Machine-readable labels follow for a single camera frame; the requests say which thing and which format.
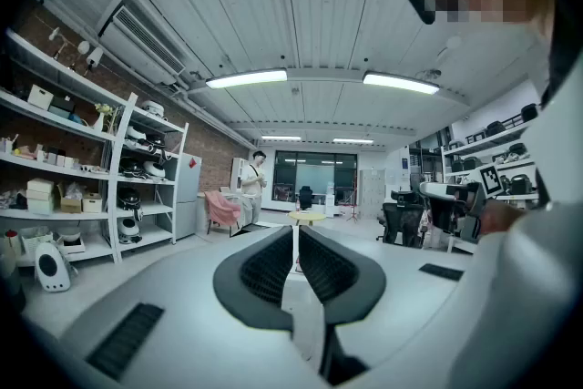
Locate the cardboard box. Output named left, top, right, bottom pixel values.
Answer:
left=56, top=181, right=84, bottom=215

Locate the white metal shelving unit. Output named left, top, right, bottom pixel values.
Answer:
left=0, top=29, right=138, bottom=265

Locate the white storage bin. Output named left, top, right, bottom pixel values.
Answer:
left=26, top=84, right=55, bottom=111

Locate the dark framed window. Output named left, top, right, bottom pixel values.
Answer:
left=271, top=149, right=359, bottom=204

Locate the yellow round table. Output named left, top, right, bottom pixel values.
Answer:
left=288, top=210, right=328, bottom=228

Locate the white rack with black bags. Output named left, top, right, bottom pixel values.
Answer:
left=440, top=104, right=541, bottom=206

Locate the tall white cabinet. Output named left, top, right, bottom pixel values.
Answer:
left=230, top=157, right=250, bottom=193

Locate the white locker cabinet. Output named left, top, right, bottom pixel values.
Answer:
left=359, top=169, right=386, bottom=209

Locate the white ceiling air conditioner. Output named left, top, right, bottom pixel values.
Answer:
left=97, top=4, right=188, bottom=87

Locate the white shelving unit with helmets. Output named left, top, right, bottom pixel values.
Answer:
left=116, top=93, right=190, bottom=251

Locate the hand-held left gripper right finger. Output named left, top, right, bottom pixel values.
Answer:
left=298, top=225, right=387, bottom=327

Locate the white vase with flowers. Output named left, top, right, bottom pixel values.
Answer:
left=93, top=102, right=115, bottom=133

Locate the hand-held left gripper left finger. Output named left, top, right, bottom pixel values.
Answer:
left=212, top=225, right=295, bottom=332

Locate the person's right hand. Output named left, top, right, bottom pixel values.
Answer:
left=480, top=200, right=525, bottom=238

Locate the white round-fronted device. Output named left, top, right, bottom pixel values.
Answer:
left=34, top=241, right=74, bottom=293

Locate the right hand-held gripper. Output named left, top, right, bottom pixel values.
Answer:
left=418, top=166, right=502, bottom=242

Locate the grey refrigerator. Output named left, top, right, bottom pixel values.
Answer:
left=175, top=152, right=203, bottom=241

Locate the pink armchair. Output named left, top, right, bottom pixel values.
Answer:
left=203, top=189, right=241, bottom=236

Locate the person's torso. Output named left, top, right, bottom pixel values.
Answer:
left=448, top=54, right=583, bottom=389

